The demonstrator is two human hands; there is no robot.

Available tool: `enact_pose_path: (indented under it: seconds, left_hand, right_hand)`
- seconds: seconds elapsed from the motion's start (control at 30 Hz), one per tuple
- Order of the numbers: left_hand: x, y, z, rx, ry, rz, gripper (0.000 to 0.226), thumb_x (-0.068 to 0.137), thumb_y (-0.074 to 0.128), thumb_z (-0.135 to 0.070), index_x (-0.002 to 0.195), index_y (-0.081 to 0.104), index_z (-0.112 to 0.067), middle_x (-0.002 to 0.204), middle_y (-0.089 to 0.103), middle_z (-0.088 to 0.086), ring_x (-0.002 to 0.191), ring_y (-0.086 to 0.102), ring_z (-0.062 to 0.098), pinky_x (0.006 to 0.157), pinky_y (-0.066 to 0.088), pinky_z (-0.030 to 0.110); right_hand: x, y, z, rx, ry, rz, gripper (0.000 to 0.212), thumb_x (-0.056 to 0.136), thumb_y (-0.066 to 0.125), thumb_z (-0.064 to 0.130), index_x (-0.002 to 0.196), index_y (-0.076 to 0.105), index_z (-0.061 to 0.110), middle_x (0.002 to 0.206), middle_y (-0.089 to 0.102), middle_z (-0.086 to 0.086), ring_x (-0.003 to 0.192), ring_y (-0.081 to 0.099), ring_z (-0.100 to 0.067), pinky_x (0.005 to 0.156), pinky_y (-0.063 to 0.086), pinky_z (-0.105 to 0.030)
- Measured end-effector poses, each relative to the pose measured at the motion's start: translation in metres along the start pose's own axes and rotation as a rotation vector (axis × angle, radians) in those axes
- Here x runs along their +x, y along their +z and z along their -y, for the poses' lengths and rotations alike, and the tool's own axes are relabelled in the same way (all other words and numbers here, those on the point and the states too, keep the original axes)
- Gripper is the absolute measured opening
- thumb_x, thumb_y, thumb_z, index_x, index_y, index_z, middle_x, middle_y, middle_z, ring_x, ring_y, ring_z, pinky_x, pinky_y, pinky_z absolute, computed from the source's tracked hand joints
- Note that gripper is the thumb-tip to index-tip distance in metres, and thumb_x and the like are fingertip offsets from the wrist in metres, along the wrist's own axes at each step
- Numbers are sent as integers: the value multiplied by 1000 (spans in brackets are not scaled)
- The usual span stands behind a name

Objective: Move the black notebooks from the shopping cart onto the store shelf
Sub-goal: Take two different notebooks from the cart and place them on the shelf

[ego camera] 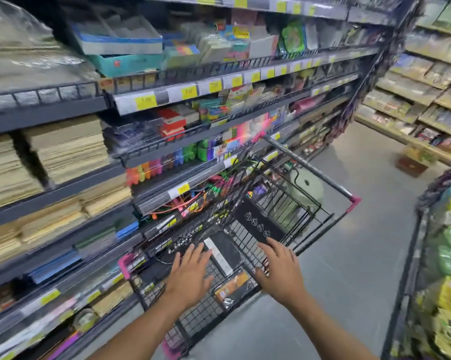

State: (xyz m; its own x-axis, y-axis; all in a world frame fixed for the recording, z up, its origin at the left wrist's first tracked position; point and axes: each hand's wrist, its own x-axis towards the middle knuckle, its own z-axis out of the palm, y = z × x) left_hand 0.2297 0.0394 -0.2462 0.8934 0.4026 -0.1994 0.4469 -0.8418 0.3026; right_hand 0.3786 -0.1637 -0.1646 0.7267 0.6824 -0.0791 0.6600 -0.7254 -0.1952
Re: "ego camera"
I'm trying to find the person's left forearm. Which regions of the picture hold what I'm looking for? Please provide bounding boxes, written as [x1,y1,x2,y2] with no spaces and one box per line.
[86,292,187,360]

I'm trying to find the hanging strip of dark packets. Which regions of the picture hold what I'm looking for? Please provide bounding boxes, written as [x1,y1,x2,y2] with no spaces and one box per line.
[328,0,425,147]

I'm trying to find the person's right hand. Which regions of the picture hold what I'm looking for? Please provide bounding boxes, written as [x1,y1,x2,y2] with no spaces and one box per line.
[254,237,307,306]

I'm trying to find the person's left hand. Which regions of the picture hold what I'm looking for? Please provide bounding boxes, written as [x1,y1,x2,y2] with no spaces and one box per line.
[164,242,214,310]

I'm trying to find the black notebook white band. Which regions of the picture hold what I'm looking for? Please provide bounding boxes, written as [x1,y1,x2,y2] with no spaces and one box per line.
[202,231,245,277]

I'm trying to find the clear tape roll pack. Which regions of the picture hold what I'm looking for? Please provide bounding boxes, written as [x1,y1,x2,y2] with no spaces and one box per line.
[73,309,98,333]

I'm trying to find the stack of green grey exercise books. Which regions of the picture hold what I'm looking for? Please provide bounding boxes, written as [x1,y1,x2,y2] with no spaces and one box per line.
[75,228,117,256]

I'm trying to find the grey metal store shelving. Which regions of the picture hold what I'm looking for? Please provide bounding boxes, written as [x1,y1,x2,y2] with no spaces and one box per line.
[0,0,425,360]

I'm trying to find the stacks of beige exercise books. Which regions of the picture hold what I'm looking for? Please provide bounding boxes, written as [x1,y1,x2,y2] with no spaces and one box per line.
[0,0,132,267]

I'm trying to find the assorted stationery goods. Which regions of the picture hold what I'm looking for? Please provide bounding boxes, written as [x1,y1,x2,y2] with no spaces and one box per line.
[60,0,398,177]

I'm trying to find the stack of kraft paper packs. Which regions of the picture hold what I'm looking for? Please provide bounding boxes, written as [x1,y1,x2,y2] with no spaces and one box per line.
[92,280,134,318]

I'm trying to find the row of black shelved notebooks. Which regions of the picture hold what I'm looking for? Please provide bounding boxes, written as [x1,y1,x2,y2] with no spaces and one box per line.
[0,284,16,316]

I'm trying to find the cardboard box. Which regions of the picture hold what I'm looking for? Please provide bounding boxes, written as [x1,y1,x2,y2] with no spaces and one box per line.
[396,153,428,179]

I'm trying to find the black notebook orange band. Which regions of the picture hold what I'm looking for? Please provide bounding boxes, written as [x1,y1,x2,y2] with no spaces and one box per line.
[213,269,258,310]

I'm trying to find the black wire shopping cart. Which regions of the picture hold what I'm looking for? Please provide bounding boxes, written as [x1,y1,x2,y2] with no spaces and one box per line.
[117,136,362,360]

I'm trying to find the rows of packaged paper goods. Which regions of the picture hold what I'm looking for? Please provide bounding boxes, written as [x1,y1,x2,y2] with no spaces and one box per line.
[360,0,451,154]

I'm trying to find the row of yellow price labels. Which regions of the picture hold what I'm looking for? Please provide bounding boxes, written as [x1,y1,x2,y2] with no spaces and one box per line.
[0,0,361,360]

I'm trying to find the bundle of orange jump ropes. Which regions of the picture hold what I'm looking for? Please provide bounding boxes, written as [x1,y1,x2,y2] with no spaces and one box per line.
[146,183,211,222]

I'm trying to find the stack of dark coloured paper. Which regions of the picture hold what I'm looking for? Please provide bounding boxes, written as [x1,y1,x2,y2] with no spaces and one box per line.
[45,329,83,360]

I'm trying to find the person's right forearm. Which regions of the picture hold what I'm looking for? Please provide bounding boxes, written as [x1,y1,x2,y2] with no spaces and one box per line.
[283,292,380,360]

